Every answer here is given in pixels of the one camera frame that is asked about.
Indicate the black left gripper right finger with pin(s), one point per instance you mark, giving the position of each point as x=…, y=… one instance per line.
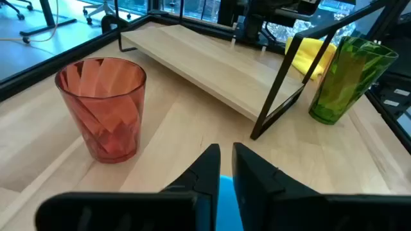
x=273, y=199

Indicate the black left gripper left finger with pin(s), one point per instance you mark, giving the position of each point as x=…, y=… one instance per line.
x=192, y=205

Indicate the light blue plastic mug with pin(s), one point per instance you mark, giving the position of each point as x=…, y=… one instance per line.
x=226, y=205

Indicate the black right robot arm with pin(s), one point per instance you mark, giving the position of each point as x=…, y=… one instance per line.
x=257, y=16

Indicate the red faceted transparent cup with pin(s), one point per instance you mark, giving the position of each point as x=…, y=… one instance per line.
x=106, y=118

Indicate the green faceted transparent cup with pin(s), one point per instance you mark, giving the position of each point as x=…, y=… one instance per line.
x=343, y=80

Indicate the wooden cutting board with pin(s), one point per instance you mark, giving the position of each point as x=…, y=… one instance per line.
x=208, y=61

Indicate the yellow cloth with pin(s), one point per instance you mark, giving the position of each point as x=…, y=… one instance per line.
x=308, y=57

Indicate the office chair with castors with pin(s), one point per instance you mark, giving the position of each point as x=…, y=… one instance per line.
x=19, y=11
x=102, y=9

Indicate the black desk leg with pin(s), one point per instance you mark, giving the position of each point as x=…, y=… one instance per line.
x=48, y=19

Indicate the black aluminium table frame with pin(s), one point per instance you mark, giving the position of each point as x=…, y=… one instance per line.
x=48, y=69

